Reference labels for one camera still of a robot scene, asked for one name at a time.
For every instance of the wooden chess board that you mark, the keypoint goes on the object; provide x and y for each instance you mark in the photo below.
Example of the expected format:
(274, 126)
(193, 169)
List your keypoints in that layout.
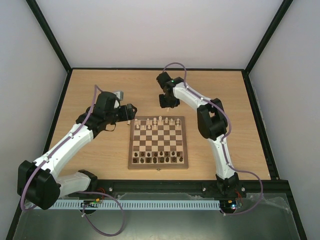
(165, 138)

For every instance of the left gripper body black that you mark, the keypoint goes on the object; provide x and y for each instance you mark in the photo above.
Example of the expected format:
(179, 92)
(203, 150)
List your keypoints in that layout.
(123, 116)

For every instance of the dark pieces back row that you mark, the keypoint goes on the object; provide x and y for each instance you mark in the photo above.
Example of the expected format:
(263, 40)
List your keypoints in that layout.
(151, 154)

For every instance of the grey slotted cable duct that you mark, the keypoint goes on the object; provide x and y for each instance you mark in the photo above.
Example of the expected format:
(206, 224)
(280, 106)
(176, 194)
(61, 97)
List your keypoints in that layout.
(211, 205)

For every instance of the dark pieces row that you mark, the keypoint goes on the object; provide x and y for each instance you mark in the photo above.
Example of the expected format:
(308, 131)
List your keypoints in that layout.
(158, 160)
(151, 154)

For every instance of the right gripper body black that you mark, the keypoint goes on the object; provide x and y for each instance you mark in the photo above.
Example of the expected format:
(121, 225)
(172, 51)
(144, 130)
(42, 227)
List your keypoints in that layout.
(168, 101)

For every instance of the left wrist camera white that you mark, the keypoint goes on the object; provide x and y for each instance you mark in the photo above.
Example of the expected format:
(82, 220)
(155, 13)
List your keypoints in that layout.
(119, 95)

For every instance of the black aluminium frame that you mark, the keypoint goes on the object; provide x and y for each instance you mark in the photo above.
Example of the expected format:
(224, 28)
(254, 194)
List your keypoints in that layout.
(275, 185)

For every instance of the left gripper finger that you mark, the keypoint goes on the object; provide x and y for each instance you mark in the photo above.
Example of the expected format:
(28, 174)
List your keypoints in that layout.
(131, 116)
(132, 109)

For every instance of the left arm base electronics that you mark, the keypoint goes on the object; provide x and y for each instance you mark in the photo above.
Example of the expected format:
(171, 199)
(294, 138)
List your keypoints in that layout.
(92, 204)

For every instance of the dark pieces front row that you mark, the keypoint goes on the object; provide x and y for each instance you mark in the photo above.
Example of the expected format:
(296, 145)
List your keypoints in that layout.
(158, 160)

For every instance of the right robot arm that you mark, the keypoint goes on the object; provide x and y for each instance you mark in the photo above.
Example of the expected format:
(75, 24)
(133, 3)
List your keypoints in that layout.
(212, 125)

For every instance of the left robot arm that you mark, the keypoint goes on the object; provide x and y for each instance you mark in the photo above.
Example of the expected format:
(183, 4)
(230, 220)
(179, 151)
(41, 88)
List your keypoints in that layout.
(39, 181)

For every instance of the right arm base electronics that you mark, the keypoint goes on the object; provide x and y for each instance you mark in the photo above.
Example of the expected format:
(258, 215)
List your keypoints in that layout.
(233, 202)

